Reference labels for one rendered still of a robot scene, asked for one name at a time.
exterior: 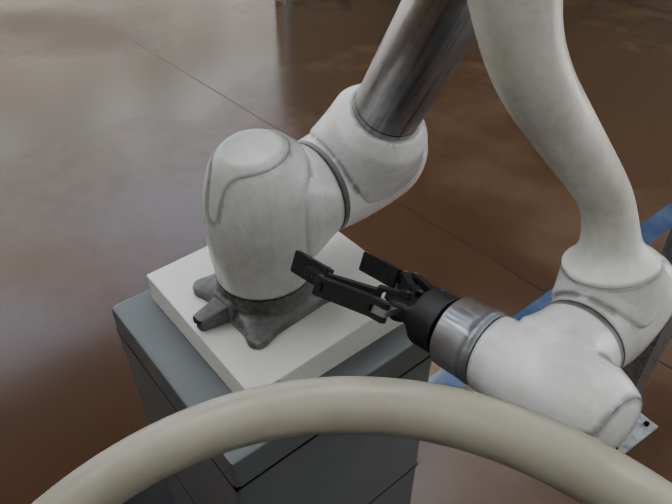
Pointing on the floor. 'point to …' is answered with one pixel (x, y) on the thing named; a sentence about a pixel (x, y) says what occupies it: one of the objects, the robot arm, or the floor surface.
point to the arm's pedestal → (348, 443)
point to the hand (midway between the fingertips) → (336, 263)
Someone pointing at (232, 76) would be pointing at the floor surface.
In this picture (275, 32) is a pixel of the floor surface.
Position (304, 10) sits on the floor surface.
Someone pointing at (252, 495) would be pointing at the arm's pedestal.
